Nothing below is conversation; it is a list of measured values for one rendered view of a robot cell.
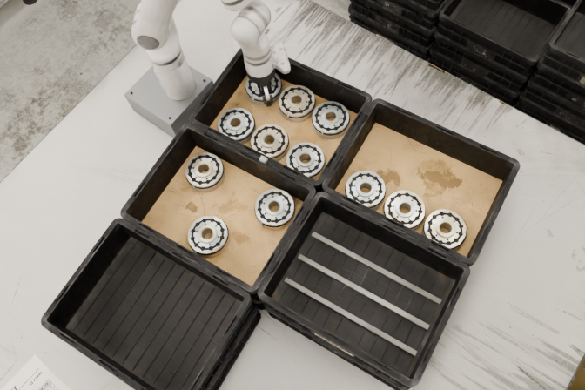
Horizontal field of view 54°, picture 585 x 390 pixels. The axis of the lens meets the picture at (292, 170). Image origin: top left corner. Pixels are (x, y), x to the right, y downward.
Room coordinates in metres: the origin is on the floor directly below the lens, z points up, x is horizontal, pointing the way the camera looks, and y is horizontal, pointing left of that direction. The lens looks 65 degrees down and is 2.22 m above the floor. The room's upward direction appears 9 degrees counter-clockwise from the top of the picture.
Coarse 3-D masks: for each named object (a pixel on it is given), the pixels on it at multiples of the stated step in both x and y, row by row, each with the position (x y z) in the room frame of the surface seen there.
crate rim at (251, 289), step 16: (192, 128) 0.77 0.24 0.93; (176, 144) 0.73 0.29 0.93; (224, 144) 0.70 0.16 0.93; (160, 160) 0.69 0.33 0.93; (256, 160) 0.64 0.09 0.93; (288, 176) 0.59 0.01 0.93; (128, 208) 0.57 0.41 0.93; (304, 208) 0.50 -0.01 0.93; (144, 224) 0.52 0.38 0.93; (160, 240) 0.47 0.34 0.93; (192, 256) 0.42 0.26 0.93; (224, 272) 0.37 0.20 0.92; (256, 288) 0.32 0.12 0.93
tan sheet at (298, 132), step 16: (240, 96) 0.91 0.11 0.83; (256, 112) 0.84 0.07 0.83; (272, 112) 0.83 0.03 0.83; (352, 112) 0.79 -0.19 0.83; (256, 128) 0.79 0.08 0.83; (288, 128) 0.78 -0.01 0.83; (304, 128) 0.77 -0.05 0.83; (320, 144) 0.71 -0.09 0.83; (336, 144) 0.70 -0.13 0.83; (304, 160) 0.67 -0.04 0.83
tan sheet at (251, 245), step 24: (168, 192) 0.64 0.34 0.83; (192, 192) 0.63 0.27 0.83; (216, 192) 0.62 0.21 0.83; (240, 192) 0.61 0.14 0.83; (168, 216) 0.57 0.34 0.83; (192, 216) 0.56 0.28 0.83; (216, 216) 0.55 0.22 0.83; (240, 216) 0.54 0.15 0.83; (240, 240) 0.47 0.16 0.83; (264, 240) 0.46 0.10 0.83; (216, 264) 0.42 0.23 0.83; (240, 264) 0.41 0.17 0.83; (264, 264) 0.40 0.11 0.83
